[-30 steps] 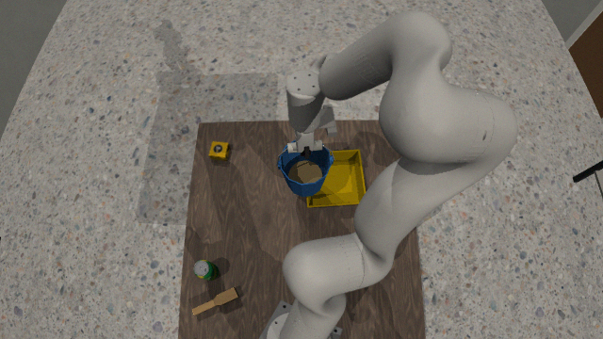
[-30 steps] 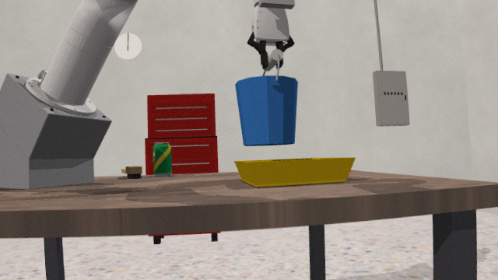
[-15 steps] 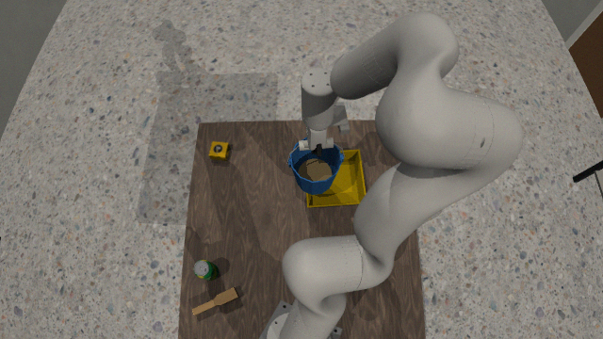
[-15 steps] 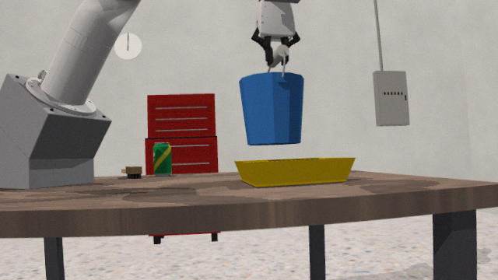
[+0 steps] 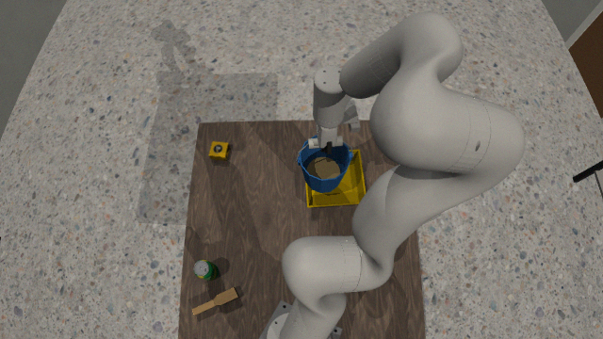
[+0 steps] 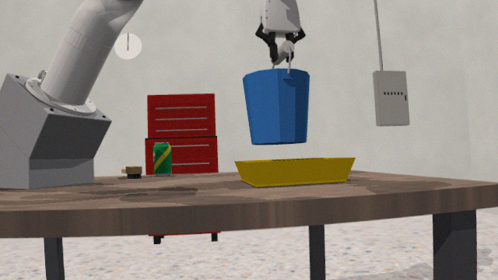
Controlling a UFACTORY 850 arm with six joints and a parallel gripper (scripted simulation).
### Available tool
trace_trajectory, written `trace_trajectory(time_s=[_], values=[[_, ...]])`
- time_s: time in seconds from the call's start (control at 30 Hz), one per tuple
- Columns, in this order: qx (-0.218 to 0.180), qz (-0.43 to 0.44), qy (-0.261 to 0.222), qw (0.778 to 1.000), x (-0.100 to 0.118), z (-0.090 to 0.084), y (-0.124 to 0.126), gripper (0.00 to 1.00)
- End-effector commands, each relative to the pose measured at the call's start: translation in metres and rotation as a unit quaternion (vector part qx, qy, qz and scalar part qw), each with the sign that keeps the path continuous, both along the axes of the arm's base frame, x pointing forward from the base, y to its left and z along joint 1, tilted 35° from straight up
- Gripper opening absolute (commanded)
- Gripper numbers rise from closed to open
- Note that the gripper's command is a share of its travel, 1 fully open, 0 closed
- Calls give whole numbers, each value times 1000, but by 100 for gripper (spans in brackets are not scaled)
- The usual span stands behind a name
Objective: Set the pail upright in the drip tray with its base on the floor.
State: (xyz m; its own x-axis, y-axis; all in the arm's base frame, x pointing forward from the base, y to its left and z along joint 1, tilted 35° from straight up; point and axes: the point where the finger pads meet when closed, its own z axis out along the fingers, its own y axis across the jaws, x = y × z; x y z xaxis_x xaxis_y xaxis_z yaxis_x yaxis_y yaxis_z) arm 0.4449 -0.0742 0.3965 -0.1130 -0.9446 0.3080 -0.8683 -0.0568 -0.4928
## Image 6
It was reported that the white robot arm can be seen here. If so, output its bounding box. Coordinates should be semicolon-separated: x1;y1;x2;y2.
26;0;144;116

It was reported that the blue bucket with handle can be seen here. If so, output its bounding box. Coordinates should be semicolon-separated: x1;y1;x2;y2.
243;40;310;145

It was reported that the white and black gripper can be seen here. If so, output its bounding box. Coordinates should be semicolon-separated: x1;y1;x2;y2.
255;0;306;62

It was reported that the green drink can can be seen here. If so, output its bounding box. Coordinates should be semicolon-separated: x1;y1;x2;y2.
153;142;172;177

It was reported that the olive-yellow shallow tray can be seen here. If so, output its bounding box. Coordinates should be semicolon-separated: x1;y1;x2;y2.
234;158;355;187

